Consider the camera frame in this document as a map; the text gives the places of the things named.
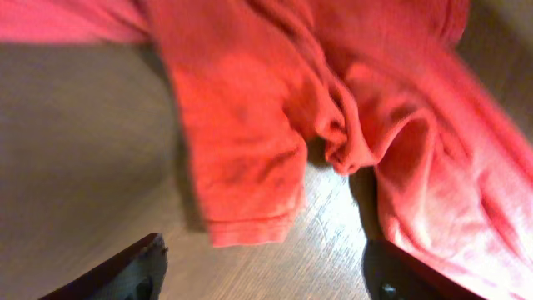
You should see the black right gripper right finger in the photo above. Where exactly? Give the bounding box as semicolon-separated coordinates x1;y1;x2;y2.
362;239;483;300

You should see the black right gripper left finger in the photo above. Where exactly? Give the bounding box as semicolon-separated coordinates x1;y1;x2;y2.
40;232;168;300

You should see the red orange t-shirt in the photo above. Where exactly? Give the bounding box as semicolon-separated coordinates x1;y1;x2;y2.
1;1;532;299

